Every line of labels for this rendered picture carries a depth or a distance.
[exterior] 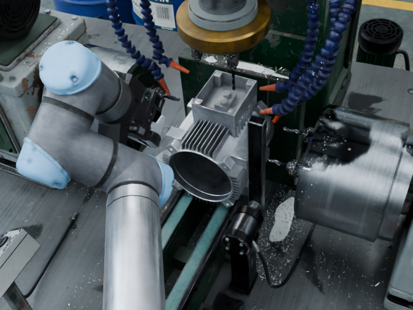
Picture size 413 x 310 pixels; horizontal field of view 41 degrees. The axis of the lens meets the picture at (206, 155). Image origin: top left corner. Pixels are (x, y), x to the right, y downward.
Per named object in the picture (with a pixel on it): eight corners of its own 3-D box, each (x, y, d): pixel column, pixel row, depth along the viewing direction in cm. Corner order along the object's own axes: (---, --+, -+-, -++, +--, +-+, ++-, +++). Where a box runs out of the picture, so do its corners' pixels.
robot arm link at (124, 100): (110, 120, 81) (65, 107, 83) (123, 129, 85) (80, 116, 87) (128, 74, 82) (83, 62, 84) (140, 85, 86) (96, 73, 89)
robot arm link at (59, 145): (94, 202, 75) (124, 128, 77) (16, 173, 70) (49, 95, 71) (78, 195, 82) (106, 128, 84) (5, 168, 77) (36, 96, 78)
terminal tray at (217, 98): (216, 93, 127) (214, 69, 122) (258, 105, 123) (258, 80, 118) (192, 127, 120) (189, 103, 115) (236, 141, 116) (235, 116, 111)
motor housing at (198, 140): (204, 134, 140) (198, 76, 126) (273, 155, 133) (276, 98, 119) (166, 190, 128) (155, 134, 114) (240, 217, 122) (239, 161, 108)
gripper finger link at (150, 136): (168, 141, 100) (150, 127, 92) (165, 149, 100) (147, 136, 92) (145, 134, 102) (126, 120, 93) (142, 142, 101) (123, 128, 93)
